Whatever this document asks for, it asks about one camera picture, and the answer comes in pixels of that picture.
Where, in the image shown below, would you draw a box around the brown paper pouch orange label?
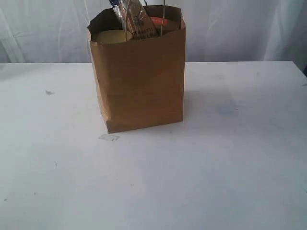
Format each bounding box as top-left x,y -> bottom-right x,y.
150,17 -> 180,35

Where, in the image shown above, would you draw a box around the brown paper bag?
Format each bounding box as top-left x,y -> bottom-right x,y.
88,5 -> 186,133

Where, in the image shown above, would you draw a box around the clear jar gold lid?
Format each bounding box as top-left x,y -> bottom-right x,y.
92,30 -> 133,44

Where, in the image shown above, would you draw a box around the clear tape piece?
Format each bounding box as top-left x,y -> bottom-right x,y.
99,134 -> 120,141

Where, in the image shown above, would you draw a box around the spaghetti packet blue orange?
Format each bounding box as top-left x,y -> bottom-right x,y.
109,0 -> 159,39

